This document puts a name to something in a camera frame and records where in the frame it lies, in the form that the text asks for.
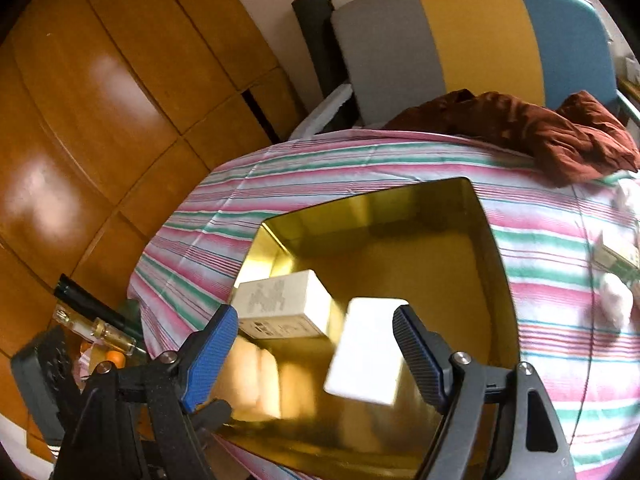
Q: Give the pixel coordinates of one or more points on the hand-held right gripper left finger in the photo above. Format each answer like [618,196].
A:
[210,355]

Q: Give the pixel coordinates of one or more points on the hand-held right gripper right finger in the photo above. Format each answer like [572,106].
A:
[415,355]

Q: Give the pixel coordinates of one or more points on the plain white small box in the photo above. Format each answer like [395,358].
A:
[365,355]

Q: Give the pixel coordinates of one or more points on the cream patterned cardboard box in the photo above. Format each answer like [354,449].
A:
[282,305]

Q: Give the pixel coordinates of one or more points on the gold tin box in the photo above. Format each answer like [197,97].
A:
[410,250]

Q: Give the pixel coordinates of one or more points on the green herbal product box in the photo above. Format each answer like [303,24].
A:
[620,252]

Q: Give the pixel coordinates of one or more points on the small orange object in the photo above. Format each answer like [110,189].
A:
[115,357]

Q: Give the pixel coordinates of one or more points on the glass perfume bottle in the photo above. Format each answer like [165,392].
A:
[97,330]

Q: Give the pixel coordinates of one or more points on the black glossy tube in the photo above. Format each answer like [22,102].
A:
[90,297]

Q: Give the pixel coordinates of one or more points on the dark grey plastic device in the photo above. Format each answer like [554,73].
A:
[42,385]

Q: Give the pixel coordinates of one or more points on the white crumpled tissue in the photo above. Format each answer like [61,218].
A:
[617,295]
[629,197]

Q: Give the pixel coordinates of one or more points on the brown quilted blanket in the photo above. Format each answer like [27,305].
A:
[540,130]

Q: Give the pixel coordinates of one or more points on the white plastic bag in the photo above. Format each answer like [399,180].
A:
[327,107]

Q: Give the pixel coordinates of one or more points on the wooden wardrobe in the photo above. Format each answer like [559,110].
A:
[100,110]

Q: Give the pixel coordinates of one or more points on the grey yellow blue headboard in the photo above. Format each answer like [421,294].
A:
[475,40]

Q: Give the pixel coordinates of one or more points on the black rolled mat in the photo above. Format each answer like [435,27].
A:
[315,35]

